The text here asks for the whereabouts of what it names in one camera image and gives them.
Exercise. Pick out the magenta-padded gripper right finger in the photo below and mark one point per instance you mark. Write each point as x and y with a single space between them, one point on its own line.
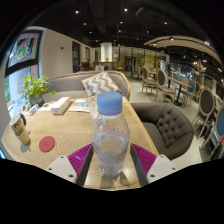
148 162

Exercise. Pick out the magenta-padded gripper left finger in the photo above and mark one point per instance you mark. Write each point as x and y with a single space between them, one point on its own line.
71 163

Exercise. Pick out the clear blue-capped water bottle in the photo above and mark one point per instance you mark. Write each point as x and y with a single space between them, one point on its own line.
110 136

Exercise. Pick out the flat round red coaster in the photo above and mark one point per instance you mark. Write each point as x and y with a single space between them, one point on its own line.
46 144

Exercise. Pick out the dark tufted armchair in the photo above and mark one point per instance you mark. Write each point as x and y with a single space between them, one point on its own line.
165 128

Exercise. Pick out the paper booklet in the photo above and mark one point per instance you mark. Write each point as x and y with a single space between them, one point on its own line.
79 106

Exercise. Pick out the white tissue box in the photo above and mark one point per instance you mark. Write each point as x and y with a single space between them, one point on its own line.
60 105

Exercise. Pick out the cream printed mug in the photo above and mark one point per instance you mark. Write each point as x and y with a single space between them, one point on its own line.
20 130

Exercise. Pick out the grey curved sofa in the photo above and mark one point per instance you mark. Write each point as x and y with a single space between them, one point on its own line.
71 85

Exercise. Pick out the dark dining table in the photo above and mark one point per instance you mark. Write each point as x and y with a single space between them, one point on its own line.
179 87

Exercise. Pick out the green potted plant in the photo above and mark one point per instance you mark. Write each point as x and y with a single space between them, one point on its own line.
35 88

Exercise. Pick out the zigzag patterned cushion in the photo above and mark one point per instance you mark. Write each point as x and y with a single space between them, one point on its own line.
100 84

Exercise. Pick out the person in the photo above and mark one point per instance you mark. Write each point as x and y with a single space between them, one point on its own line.
84 65

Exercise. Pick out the group of ceiling lights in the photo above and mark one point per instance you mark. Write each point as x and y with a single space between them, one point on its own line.
143 25

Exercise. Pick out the framed wall poster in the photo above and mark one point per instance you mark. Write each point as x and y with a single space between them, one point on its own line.
24 50

